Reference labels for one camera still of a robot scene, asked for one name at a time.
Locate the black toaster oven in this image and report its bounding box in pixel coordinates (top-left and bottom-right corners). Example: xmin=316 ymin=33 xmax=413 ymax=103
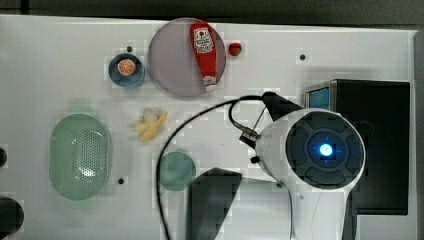
xmin=305 ymin=79 xmax=410 ymax=215

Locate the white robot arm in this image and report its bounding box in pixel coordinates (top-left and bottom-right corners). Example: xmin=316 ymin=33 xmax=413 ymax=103
xmin=186 ymin=92 xmax=366 ymax=240

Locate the green round cup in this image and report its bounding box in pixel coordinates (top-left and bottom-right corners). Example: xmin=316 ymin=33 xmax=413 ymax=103
xmin=159 ymin=151 xmax=196 ymax=194

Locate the peeled toy banana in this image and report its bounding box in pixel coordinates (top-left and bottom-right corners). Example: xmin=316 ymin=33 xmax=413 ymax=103
xmin=133 ymin=108 xmax=168 ymax=142

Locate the grey round plate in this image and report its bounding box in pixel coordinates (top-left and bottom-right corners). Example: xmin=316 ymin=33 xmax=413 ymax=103
xmin=148 ymin=18 xmax=206 ymax=98

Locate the red toy strawberry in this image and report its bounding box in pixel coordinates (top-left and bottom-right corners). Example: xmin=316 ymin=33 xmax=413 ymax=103
xmin=228 ymin=43 xmax=242 ymax=56

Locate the red ketchup bottle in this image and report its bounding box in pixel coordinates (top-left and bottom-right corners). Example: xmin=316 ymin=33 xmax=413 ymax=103
xmin=190 ymin=20 xmax=217 ymax=92

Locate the blue small bowl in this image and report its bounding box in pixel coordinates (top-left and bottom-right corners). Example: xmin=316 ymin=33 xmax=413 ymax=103
xmin=108 ymin=53 xmax=145 ymax=88

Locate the orange slice toy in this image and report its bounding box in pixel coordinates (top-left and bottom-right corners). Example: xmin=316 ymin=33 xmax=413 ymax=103
xmin=117 ymin=59 xmax=136 ymax=76

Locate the green perforated basket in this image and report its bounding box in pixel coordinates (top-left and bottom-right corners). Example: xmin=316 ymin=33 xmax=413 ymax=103
xmin=49 ymin=114 xmax=112 ymax=201

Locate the black cable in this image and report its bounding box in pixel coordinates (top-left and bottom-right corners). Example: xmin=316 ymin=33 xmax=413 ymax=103
xmin=155 ymin=95 xmax=268 ymax=240

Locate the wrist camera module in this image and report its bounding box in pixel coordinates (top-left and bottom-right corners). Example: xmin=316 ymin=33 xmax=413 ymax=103
xmin=234 ymin=122 xmax=260 ymax=148

